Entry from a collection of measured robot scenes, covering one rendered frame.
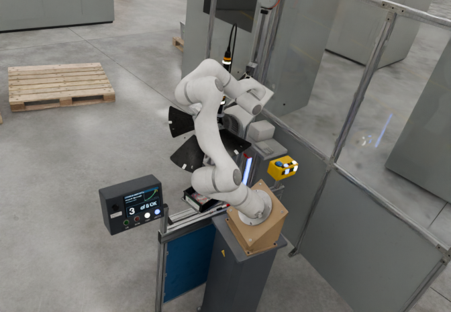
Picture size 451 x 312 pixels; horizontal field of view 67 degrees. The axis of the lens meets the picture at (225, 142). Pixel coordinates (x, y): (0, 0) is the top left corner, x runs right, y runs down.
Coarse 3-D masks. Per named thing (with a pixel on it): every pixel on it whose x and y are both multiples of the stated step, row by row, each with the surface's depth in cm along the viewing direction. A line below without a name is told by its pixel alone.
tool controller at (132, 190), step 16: (144, 176) 163; (112, 192) 150; (128, 192) 150; (144, 192) 154; (160, 192) 159; (112, 208) 146; (144, 208) 157; (160, 208) 162; (112, 224) 150; (128, 224) 154
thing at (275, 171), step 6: (288, 156) 222; (270, 162) 214; (282, 162) 215; (288, 162) 216; (270, 168) 215; (276, 168) 211; (282, 168) 210; (288, 168) 213; (270, 174) 217; (276, 174) 212; (288, 174) 217
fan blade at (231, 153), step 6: (222, 132) 213; (228, 132) 214; (222, 138) 208; (228, 138) 209; (234, 138) 210; (240, 138) 210; (228, 144) 206; (234, 144) 206; (240, 144) 206; (246, 144) 206; (228, 150) 203; (240, 150) 203
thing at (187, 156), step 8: (192, 136) 220; (184, 144) 220; (192, 144) 220; (176, 152) 220; (184, 152) 219; (192, 152) 219; (200, 152) 220; (176, 160) 220; (184, 160) 219; (192, 160) 219; (200, 160) 219
